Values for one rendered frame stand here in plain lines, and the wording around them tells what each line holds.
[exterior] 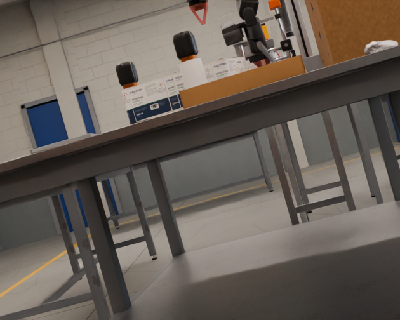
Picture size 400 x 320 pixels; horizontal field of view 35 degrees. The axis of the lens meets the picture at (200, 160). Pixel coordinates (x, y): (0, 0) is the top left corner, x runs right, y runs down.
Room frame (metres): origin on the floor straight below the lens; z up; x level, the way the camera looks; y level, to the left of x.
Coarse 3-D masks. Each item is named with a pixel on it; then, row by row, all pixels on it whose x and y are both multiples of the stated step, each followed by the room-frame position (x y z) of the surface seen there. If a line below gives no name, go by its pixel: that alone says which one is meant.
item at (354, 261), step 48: (288, 96) 1.28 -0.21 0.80; (336, 96) 1.26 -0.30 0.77; (144, 144) 1.35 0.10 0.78; (192, 144) 1.33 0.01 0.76; (384, 144) 3.15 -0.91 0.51; (0, 192) 1.42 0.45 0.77; (96, 192) 2.43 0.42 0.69; (96, 240) 2.42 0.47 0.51; (240, 240) 3.29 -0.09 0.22; (288, 240) 2.91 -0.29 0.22; (336, 240) 2.61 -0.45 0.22; (384, 240) 2.37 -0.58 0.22; (144, 288) 2.74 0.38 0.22; (192, 288) 2.47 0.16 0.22; (240, 288) 2.25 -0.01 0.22; (288, 288) 2.07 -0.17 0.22; (336, 288) 1.91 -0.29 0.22; (384, 288) 1.78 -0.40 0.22
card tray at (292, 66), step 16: (272, 64) 1.28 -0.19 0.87; (288, 64) 1.27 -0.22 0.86; (304, 64) 1.49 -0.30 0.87; (224, 80) 1.30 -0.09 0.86; (240, 80) 1.29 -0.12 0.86; (256, 80) 1.28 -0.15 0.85; (272, 80) 1.28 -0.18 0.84; (192, 96) 1.31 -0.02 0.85; (208, 96) 1.30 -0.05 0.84; (224, 96) 1.30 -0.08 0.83
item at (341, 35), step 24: (312, 0) 1.63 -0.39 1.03; (336, 0) 1.54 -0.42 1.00; (360, 0) 1.54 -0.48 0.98; (384, 0) 1.53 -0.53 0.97; (312, 24) 1.80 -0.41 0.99; (336, 24) 1.55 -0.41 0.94; (360, 24) 1.54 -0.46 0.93; (384, 24) 1.53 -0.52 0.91; (336, 48) 1.55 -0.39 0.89; (360, 48) 1.54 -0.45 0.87
